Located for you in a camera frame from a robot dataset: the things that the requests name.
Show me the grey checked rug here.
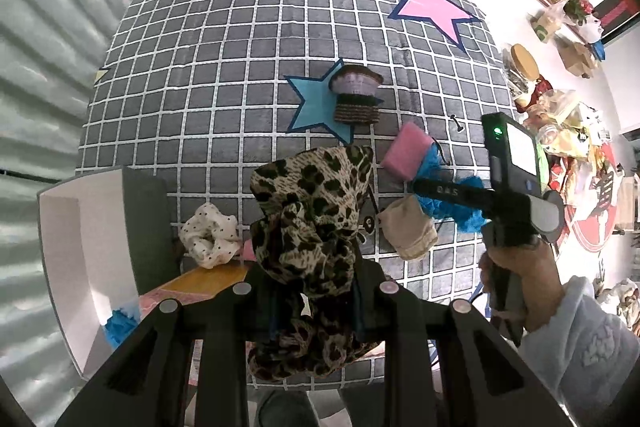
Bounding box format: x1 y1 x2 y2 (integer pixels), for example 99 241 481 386
75 0 522 383

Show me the beige sock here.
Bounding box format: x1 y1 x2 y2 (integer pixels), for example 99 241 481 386
376 196 439 261

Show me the white dotted scrunchie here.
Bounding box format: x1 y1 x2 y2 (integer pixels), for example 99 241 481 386
179 202 242 270

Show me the person's leg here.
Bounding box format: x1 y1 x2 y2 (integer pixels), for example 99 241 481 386
256 388 315 427

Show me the red round mat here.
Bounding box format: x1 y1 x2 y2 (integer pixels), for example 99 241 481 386
569 142 628 254

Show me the person's right forearm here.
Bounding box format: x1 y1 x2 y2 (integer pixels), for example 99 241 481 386
515 276 640 427

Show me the person's right hand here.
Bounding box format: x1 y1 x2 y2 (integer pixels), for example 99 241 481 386
476 236 567 334

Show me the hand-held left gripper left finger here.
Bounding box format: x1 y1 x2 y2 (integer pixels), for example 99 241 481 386
55 263 275 427

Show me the purple brown knitted item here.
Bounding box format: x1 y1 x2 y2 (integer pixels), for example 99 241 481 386
328 64 386 124

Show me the grey fabric storage box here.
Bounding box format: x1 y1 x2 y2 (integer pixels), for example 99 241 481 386
37 166 177 382

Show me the orange pink booklet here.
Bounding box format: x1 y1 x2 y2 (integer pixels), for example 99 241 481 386
137 241 257 358

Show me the leopard print scrunchie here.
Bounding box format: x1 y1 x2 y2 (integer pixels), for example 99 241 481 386
247 145 386 383

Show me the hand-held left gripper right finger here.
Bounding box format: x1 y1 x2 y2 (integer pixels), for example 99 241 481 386
345 263 577 427

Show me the red flowering potted plant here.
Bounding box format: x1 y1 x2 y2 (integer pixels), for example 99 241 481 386
564 0 595 26

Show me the jar with wooden lid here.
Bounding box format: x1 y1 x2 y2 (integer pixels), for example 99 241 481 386
502 43 542 94

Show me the pale green curtain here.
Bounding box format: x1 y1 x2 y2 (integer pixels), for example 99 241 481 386
0 0 153 408

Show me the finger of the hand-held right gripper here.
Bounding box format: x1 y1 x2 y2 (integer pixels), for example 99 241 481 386
410 176 497 219

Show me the pink sponge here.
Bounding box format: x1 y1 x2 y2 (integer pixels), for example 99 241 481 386
380 122 435 180

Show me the blue fluffy cloth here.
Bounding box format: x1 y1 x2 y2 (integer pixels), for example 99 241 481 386
103 301 139 349
412 146 493 234

